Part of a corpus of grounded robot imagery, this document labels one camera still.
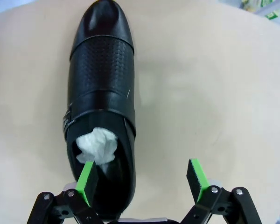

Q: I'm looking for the black leather buckle shoe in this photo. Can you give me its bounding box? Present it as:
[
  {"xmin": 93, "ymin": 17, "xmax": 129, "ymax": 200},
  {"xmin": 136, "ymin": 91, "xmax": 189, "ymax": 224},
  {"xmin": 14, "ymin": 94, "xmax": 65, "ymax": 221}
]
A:
[{"xmin": 60, "ymin": 0, "xmax": 138, "ymax": 221}]

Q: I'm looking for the green carton box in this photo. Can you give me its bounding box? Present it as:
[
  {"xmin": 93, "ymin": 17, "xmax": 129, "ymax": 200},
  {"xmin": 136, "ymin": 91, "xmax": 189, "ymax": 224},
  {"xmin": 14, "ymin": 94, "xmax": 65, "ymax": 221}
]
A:
[{"xmin": 264, "ymin": 8, "xmax": 280, "ymax": 21}]

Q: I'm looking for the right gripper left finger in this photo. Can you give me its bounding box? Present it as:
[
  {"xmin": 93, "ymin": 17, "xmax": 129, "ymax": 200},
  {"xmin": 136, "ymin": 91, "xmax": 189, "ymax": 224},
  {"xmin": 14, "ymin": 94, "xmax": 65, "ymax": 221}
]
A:
[{"xmin": 27, "ymin": 160, "xmax": 105, "ymax": 224}]

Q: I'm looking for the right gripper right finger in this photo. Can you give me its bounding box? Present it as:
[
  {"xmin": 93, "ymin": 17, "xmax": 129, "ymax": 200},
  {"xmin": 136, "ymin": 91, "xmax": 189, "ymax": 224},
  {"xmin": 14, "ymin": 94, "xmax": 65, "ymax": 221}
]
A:
[{"xmin": 181, "ymin": 158, "xmax": 264, "ymax": 224}]

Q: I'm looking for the white crumpled paper stuffing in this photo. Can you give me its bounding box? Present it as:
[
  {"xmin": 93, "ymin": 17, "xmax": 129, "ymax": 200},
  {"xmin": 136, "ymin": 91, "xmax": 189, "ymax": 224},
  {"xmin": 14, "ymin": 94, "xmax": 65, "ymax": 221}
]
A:
[{"xmin": 75, "ymin": 126, "xmax": 119, "ymax": 175}]

